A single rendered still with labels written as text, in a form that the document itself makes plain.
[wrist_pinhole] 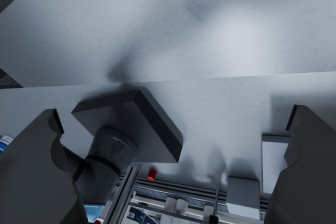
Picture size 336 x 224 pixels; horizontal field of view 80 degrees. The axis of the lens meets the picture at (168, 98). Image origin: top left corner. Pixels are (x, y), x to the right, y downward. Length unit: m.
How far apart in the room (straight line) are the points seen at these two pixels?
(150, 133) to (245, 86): 0.28
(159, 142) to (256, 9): 0.41
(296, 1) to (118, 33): 0.31
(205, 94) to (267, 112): 0.14
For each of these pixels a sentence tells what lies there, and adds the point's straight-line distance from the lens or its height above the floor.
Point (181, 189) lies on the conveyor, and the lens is 0.97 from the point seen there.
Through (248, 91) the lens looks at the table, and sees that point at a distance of 0.45.
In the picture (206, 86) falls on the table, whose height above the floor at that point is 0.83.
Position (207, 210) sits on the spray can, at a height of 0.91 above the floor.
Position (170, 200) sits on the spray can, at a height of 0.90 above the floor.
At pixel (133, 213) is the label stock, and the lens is 1.27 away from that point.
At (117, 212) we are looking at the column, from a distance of 0.92.
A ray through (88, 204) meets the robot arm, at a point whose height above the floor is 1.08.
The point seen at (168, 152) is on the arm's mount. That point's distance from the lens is 0.62.
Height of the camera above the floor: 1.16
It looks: 40 degrees down
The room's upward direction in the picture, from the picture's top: 157 degrees counter-clockwise
